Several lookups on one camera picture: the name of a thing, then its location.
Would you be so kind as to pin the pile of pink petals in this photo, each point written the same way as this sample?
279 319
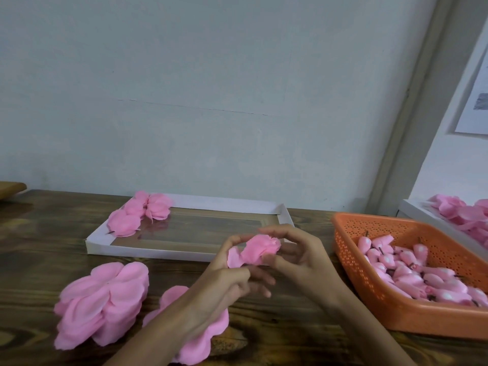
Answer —
459 212

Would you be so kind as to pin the pink petal flower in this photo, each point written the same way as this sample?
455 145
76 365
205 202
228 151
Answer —
158 208

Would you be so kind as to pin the person's right forearm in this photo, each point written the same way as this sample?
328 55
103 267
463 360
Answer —
370 328

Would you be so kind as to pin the white shallow tray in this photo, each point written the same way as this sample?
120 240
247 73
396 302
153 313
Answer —
190 228

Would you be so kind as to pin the white paper notice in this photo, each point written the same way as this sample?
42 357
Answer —
474 99

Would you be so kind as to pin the pink rose buds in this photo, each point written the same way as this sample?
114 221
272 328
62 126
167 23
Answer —
404 272

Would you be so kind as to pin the stack of pink petals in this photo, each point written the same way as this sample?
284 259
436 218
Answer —
99 301
200 345

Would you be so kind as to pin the group of finished pink roses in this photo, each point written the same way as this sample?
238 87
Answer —
122 223

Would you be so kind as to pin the person's left forearm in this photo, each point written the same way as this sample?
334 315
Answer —
156 339

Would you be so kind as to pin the person's right hand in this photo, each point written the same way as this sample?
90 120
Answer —
305 263

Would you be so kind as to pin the grey door frame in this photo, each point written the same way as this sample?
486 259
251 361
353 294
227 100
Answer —
423 103

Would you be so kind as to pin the orange plastic basket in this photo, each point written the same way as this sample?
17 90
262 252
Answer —
396 320

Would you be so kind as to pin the person's left hand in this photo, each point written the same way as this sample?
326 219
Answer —
217 289

